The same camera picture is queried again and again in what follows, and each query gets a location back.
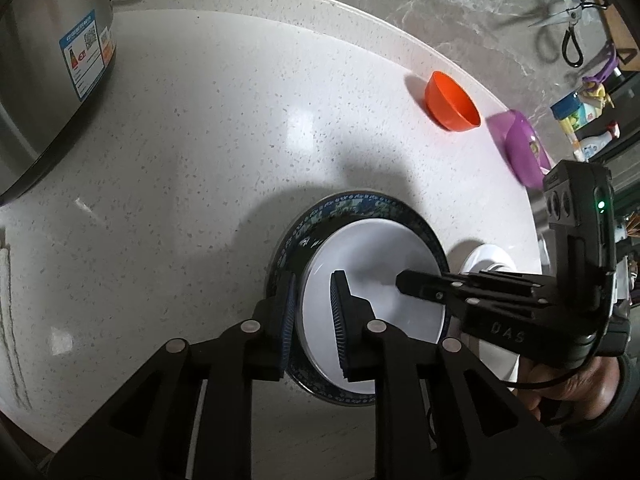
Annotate large white plate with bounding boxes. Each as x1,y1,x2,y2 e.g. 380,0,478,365
449,244,520,382

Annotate blue floral green bowl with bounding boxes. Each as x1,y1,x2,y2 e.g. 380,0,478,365
267,191,450,406

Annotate small white bowl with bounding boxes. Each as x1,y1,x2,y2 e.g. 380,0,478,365
297,219,446,394

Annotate orange plastic bowl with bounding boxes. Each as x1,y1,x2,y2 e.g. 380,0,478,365
424,70,482,132

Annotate person right hand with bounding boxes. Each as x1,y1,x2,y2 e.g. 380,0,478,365
514,356,620,420

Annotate purple plastic basin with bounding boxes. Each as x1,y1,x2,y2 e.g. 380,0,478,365
486,110,552,190

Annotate white spray bottle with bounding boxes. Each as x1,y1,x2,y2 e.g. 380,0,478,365
573,122,620,162

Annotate yellow dish soap bottle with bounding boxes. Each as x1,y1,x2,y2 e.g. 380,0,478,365
559,84,613,133

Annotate purple hanging utensil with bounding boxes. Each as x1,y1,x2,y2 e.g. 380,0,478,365
582,42,618,84

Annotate white folded cloth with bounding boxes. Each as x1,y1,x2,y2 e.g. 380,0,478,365
0,233,11,314

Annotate stainless steel rice cooker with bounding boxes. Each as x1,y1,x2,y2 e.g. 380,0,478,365
0,0,115,203

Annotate kitchen scissors black handle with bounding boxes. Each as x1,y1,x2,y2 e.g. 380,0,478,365
529,0,611,68

